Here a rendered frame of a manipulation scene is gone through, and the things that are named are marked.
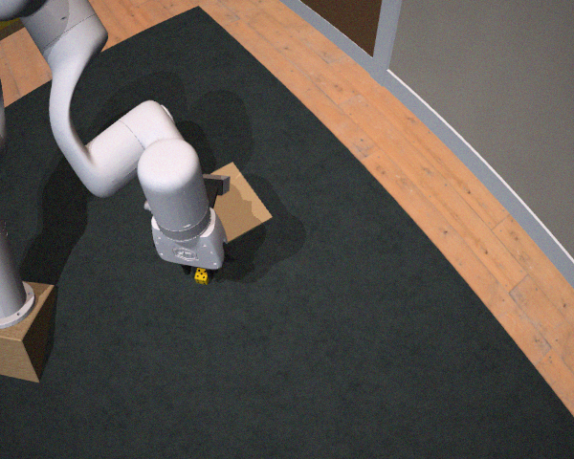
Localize yellow die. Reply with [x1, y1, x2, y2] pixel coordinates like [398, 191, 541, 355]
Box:
[194, 268, 209, 285]

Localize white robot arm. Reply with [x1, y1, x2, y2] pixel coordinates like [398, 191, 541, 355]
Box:
[0, 0, 231, 329]

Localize tan mat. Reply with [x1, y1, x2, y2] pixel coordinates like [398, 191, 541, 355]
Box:
[211, 163, 273, 243]

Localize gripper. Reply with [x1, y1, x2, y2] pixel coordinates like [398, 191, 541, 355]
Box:
[152, 208, 238, 279]

